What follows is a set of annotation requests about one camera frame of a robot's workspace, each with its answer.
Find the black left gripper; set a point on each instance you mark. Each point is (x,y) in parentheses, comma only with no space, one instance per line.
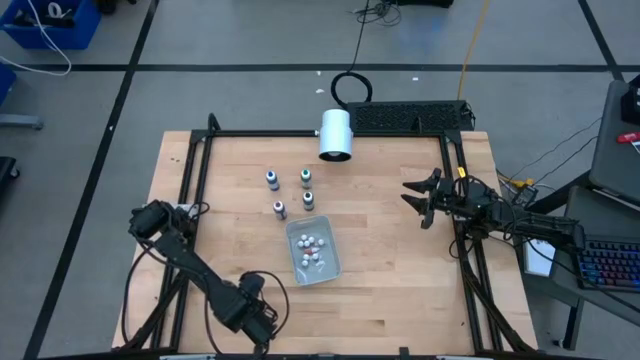
(261,327)

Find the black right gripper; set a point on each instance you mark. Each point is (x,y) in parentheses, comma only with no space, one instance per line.
(445,197)

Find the grey metal tray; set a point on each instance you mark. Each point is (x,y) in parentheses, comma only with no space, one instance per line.
(325,270)

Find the small bottle dark cap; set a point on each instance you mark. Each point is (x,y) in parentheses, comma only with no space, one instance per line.
(308,200)

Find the small bottle green cap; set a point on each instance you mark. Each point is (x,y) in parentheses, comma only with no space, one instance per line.
(306,178)

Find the small bottle blue cap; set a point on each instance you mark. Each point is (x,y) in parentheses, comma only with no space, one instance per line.
(272,181)

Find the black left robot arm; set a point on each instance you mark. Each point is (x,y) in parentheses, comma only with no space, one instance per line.
(200,270)

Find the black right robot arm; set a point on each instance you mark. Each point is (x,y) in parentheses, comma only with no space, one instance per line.
(550,230)

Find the yellow plug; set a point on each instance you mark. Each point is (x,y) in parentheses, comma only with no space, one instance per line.
(521,182)

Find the black power adapter box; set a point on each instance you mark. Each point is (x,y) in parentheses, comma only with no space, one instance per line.
(526,195)

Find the white printed paper sheet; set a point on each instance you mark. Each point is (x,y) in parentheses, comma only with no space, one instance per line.
(537,260)

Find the black diagonal desk brace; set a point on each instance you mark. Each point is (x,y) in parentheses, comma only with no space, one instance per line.
(560,196)

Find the grey desk top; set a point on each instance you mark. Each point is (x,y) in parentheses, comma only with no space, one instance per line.
(615,165)
(605,215)

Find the black box edge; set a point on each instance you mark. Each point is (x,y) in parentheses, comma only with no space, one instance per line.
(425,3)

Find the black desk leg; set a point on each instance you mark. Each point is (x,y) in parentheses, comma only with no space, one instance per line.
(572,325)

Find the backlit rainbow keyboard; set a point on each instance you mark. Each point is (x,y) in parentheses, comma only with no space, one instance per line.
(612,267)

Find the red flat item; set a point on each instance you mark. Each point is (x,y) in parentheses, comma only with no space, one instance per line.
(629,138)

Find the black device on desk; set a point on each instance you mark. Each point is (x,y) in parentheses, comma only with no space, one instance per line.
(632,105)

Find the black chair base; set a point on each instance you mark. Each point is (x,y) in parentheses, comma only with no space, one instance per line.
(6,172)

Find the grey floor bar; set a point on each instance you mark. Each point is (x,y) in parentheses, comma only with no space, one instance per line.
(20,121)

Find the large blue plastic bin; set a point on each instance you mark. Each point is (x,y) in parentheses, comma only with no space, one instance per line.
(75,30)

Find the blue bin corner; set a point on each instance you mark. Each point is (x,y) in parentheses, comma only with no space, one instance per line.
(5,82)

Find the black floor object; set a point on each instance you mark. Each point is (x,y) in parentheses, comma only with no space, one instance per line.
(107,5)

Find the white roll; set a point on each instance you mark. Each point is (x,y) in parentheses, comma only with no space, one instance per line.
(54,9)

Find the black parts in bin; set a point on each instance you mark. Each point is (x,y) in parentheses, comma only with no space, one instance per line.
(30,19)

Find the white cylindrical camera housing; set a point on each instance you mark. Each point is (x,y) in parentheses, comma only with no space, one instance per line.
(336,132)

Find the black aluminium table frame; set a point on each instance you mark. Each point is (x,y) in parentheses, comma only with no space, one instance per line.
(280,133)

